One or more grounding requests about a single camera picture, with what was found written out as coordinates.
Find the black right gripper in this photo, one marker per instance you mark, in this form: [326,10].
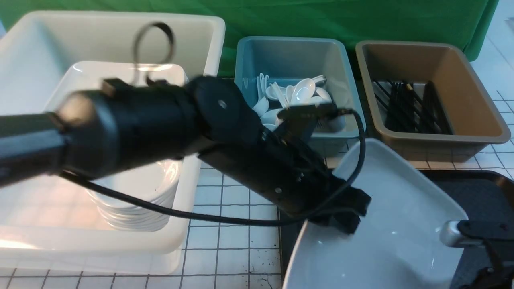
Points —
[498,241]

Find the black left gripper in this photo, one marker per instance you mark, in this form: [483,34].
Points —
[291,176]

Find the white square rice plate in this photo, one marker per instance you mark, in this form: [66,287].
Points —
[396,245]

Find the white soup spoon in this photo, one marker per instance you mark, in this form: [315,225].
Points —
[299,94]

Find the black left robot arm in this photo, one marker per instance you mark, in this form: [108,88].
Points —
[97,133]

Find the black serving tray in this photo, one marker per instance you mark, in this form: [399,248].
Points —
[485,196]

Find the bundle of black chopsticks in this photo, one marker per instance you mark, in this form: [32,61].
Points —
[412,108]

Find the brown plastic bin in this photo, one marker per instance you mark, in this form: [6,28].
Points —
[471,112]

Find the pile of white spoons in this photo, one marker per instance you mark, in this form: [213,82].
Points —
[281,96]

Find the teal plastic bin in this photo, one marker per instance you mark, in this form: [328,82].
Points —
[265,62]

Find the green cloth backdrop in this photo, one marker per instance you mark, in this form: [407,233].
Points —
[461,23]

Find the stack of white square plates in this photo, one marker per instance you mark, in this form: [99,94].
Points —
[88,75]

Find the large white plastic bin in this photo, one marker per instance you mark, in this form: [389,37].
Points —
[48,222]

